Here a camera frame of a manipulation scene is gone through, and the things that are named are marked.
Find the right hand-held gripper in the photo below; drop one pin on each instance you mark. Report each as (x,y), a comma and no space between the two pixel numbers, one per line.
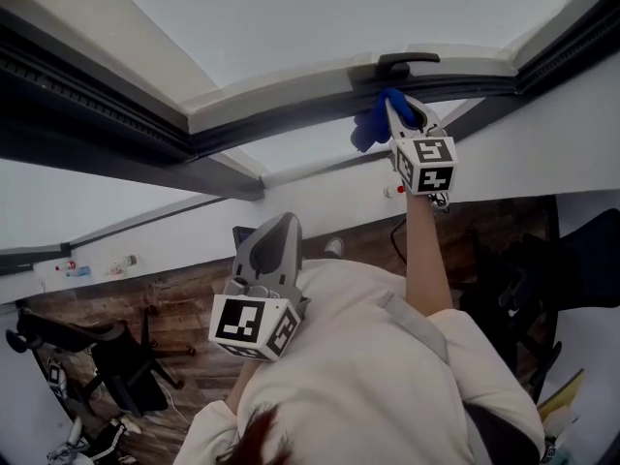
(426,163)

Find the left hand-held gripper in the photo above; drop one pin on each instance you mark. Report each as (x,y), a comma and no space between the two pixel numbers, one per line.
(242,322)

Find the blue cleaning cloth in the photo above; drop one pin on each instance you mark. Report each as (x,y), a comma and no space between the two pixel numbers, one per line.
(370,124)

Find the person's left forearm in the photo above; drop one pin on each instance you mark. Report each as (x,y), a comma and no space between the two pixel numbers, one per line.
(244,385)

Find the person's right forearm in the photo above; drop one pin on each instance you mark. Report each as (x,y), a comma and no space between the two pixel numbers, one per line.
(428,259)

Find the red-capped plastic bottle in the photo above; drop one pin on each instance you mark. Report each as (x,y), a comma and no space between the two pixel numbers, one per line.
(65,265)
(393,191)

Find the person's right white shoe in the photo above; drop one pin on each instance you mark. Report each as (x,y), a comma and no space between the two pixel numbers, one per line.
(334,247)

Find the clear plastic bottle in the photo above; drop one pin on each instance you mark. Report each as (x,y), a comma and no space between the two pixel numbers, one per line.
(127,260)

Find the person's white sweatshirt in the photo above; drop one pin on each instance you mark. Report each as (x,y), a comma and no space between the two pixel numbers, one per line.
(363,381)

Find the orange-label plastic bottle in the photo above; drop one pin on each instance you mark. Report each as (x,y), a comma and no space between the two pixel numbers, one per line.
(114,269)

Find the black office chair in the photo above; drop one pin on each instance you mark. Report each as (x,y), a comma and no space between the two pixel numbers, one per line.
(581,269)
(121,366)

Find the blue-label plastic bottle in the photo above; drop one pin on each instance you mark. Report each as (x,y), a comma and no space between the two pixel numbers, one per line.
(80,272)

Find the white patterned device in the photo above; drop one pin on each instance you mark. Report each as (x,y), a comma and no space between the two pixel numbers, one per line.
(56,378)

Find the yellow cardboard box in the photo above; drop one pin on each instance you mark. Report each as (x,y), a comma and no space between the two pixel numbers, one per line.
(562,397)

